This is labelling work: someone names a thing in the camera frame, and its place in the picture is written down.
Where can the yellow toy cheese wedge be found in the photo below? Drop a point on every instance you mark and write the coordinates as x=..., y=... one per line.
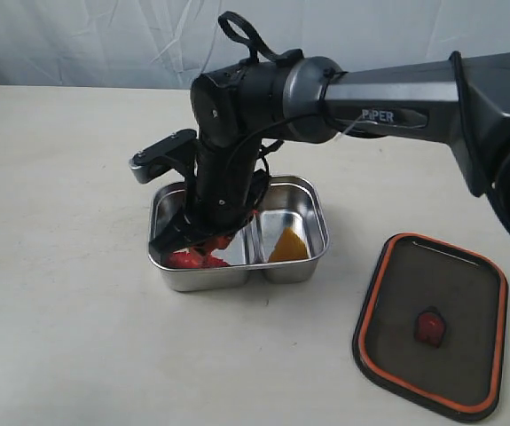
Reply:
x=289, y=247

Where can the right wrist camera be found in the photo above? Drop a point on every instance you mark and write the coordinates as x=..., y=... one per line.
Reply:
x=175, y=152

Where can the red toy sausage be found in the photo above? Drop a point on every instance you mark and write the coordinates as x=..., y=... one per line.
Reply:
x=192, y=259

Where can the light blue backdrop cloth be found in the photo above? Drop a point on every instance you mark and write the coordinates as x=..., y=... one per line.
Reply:
x=165, y=44

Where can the dark transparent lunch box lid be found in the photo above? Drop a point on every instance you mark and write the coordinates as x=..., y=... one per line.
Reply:
x=432, y=327

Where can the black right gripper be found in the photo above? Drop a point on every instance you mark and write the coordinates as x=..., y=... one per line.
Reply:
x=228, y=185

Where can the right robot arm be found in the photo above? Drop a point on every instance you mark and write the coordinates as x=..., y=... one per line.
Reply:
x=463, y=103

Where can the steel two-compartment lunch box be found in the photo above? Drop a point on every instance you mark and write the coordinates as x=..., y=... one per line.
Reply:
x=291, y=203

